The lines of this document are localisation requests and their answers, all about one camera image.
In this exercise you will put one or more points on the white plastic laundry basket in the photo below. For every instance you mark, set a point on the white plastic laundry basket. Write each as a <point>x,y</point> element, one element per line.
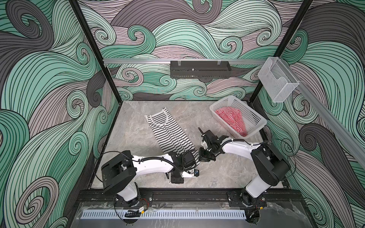
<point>254,122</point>

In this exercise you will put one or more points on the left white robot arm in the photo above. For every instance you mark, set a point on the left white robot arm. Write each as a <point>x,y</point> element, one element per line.
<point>118,174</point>

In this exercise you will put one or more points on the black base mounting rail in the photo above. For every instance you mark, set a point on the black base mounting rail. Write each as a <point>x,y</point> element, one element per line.
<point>154,196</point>

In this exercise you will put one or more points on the white slotted cable duct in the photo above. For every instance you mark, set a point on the white slotted cable duct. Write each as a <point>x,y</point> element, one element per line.
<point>166,214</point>

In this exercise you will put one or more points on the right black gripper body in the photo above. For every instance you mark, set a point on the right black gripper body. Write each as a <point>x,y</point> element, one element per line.
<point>206,154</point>

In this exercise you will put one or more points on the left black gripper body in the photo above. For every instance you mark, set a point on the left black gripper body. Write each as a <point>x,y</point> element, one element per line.
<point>177,179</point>

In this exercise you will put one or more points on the red white striped tank top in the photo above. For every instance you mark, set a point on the red white striped tank top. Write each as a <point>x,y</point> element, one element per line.
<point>233,117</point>

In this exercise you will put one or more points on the black perforated wall tray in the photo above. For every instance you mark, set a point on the black perforated wall tray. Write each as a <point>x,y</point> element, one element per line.
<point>204,70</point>

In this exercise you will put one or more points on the black white striped tank top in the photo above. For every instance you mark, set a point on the black white striped tank top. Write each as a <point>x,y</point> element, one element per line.
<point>169,135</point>

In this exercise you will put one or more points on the aluminium wall rail right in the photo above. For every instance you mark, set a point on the aluminium wall rail right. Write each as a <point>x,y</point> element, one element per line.
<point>336,103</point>

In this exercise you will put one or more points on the clear plastic wall bin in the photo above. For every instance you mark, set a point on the clear plastic wall bin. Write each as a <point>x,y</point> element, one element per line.
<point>278,79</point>

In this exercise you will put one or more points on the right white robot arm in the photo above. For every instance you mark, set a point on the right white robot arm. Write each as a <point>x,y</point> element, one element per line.
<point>270,164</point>

